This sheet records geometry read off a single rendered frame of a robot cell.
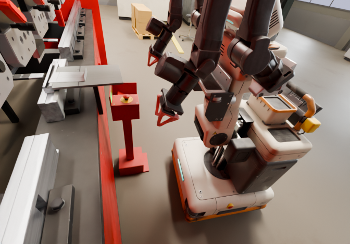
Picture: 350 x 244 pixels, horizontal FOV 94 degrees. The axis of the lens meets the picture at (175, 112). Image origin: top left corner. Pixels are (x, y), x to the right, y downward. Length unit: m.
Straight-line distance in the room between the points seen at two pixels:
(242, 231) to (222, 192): 0.38
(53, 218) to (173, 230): 1.01
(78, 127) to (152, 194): 0.94
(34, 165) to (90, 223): 0.21
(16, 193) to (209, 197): 1.01
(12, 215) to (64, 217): 0.10
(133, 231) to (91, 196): 0.89
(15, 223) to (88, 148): 0.27
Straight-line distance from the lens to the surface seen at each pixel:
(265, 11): 0.49
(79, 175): 0.62
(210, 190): 1.28
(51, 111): 0.78
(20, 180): 0.55
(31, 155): 0.59
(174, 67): 0.44
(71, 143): 0.71
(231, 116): 0.84
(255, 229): 1.63
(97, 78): 0.80
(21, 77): 0.88
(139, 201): 1.48
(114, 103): 1.00
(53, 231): 0.54
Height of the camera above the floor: 1.38
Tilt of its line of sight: 40 degrees down
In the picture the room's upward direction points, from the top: 9 degrees clockwise
